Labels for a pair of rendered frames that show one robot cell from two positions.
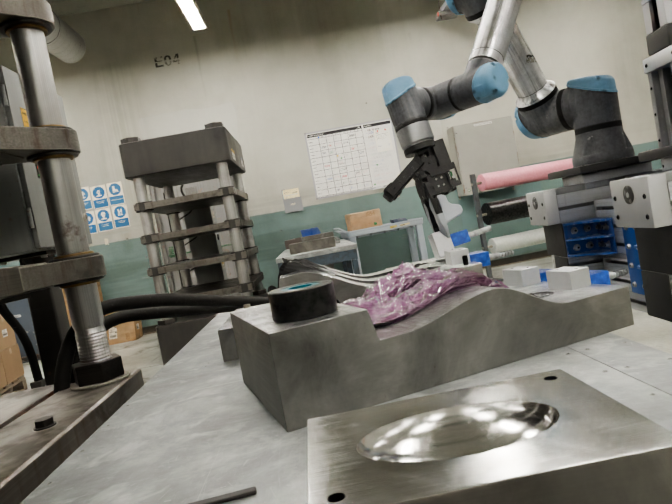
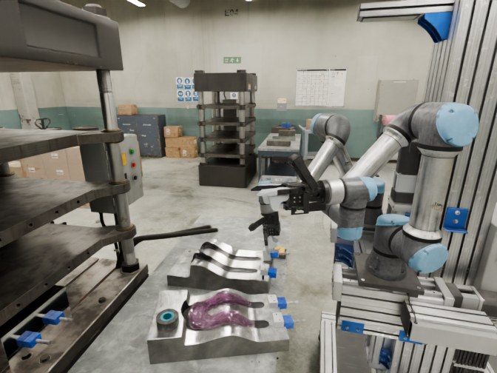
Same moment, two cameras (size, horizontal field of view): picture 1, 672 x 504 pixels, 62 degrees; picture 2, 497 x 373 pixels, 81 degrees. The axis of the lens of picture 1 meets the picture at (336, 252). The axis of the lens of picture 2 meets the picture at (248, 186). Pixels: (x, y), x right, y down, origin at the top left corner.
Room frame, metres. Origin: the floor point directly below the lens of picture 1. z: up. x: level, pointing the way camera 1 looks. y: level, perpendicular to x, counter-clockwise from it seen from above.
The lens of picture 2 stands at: (-0.10, -0.42, 1.71)
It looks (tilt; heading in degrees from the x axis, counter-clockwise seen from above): 18 degrees down; 13
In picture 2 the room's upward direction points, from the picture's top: straight up
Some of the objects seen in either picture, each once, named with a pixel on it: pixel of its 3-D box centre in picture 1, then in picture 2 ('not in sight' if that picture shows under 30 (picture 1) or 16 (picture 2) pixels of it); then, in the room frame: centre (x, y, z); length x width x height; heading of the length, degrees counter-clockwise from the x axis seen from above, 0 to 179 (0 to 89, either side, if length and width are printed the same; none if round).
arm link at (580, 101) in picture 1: (590, 101); (371, 190); (1.51, -0.74, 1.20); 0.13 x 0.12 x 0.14; 38
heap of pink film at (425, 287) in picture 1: (417, 288); (220, 308); (0.81, -0.11, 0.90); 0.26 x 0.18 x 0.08; 109
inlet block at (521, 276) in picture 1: (545, 277); (283, 303); (0.95, -0.34, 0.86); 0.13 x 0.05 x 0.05; 109
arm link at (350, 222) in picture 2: not in sight; (347, 218); (0.80, -0.54, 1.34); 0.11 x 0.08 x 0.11; 24
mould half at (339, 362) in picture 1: (423, 318); (220, 318); (0.80, -0.11, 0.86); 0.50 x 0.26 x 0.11; 109
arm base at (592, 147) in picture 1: (600, 144); (369, 211); (1.51, -0.75, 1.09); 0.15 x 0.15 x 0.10
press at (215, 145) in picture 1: (208, 244); (231, 126); (5.68, 1.25, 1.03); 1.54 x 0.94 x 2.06; 2
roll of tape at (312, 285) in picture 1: (302, 300); (167, 320); (0.68, 0.05, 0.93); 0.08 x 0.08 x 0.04
